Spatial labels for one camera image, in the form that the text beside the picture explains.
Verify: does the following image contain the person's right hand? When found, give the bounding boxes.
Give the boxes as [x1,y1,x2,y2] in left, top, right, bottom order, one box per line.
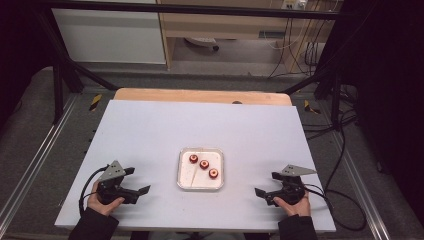
[273,191,312,218]

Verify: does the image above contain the black floor cables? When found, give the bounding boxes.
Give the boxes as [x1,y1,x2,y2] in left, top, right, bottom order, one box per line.
[301,83,360,141]

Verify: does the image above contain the person's left hand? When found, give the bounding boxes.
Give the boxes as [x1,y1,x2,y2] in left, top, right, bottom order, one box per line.
[87,180,126,218]

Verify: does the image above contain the hanging black cables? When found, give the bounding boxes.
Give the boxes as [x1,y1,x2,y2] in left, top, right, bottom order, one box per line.
[266,16,334,80]

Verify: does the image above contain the thin wooden stick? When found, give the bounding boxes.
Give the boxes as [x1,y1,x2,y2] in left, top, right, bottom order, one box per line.
[190,164,201,187]

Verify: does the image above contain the wooden table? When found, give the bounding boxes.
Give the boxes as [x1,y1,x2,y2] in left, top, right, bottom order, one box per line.
[113,87,293,107]

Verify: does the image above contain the light wooden desk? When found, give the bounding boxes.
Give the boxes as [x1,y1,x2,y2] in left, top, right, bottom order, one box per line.
[156,0,344,73]

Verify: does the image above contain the right hand-held gripper cable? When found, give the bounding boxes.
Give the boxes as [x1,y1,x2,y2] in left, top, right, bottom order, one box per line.
[302,183,368,232]

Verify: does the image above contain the white board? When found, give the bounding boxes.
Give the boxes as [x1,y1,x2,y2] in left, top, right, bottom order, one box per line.
[54,99,337,233]

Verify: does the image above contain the white cabinet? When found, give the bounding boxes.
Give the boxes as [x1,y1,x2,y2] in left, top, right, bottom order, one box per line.
[51,0,167,65]

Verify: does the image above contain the hand-held gripper cable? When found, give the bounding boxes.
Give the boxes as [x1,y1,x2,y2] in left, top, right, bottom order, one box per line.
[78,164,111,216]
[302,183,368,232]

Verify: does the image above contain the yellow black tape strip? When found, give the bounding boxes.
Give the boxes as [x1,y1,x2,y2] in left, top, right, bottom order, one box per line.
[303,99,322,115]
[88,93,103,112]

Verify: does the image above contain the left hand-held gripper cable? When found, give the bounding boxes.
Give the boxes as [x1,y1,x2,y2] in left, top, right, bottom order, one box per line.
[78,164,111,216]

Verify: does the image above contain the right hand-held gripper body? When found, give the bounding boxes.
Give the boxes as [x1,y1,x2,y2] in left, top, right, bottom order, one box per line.
[279,164,318,205]

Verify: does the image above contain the black metal frame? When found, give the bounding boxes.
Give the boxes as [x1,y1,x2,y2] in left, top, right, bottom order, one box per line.
[31,0,359,126]

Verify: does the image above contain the white power strip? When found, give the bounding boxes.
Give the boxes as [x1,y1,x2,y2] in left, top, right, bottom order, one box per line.
[281,0,308,11]

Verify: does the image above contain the white chair base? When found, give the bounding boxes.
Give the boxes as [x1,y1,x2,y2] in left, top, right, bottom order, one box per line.
[184,36,221,52]

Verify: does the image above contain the aluminium floor rail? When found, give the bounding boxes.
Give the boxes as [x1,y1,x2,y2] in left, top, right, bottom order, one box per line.
[0,94,80,222]
[327,131,392,240]

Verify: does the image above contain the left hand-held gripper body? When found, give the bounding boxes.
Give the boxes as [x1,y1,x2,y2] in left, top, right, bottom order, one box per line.
[96,160,127,205]

